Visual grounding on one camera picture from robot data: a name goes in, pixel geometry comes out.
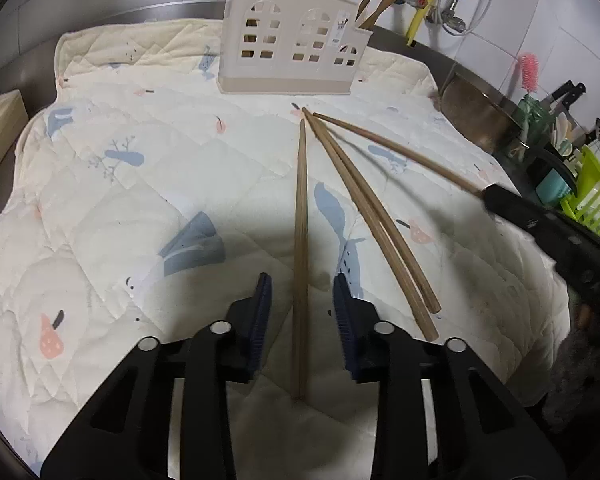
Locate green glass jar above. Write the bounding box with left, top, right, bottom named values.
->
left=513, top=93, right=553, bottom=148

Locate wall valve right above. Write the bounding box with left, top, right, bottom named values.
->
left=427, top=6, right=467, bottom=35

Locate steel saucepan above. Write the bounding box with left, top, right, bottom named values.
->
left=440, top=73, right=520, bottom=154

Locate beige plastic utensil holder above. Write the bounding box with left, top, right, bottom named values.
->
left=218, top=0, right=372, bottom=96

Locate black handled kitchen knife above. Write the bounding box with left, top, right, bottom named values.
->
left=550, top=80, right=586, bottom=110

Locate green plastic dish rack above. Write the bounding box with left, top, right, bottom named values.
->
left=560, top=146, right=600, bottom=236

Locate pink bottle brush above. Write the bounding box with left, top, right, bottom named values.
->
left=518, top=52, right=539, bottom=93

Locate cream quilted patterned mat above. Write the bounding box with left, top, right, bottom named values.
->
left=0, top=16, right=572, bottom=480

